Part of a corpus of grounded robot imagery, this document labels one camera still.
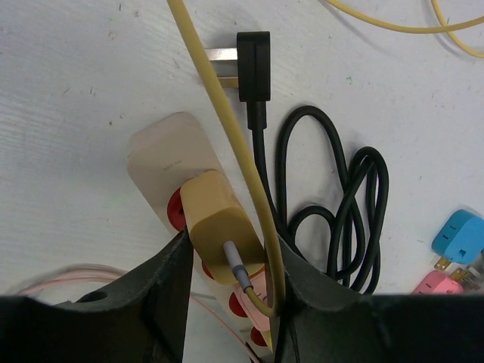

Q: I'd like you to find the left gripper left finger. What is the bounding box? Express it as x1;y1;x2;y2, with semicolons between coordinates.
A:
1;231;194;362

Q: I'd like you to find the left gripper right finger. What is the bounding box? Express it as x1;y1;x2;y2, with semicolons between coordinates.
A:
275;239;483;362

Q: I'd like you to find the thin pink cable loop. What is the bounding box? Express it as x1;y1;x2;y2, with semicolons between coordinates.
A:
17;264;262;363

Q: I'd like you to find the pink plug adapter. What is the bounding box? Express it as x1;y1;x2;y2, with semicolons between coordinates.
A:
412;270;464;294

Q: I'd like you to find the yellow charger plug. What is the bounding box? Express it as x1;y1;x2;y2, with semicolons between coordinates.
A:
180;170;265;285

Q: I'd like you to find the blue plug adapter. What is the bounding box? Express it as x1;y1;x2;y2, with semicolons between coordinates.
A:
431;209;483;271

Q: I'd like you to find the beige multicolour power strip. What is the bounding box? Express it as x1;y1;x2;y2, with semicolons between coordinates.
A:
127;113;273;362

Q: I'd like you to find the thin yellow cable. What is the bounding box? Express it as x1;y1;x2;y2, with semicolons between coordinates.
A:
166;0;484;318

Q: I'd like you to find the black power cable with plug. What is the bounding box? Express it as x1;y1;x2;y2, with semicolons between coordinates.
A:
203;30;390;295

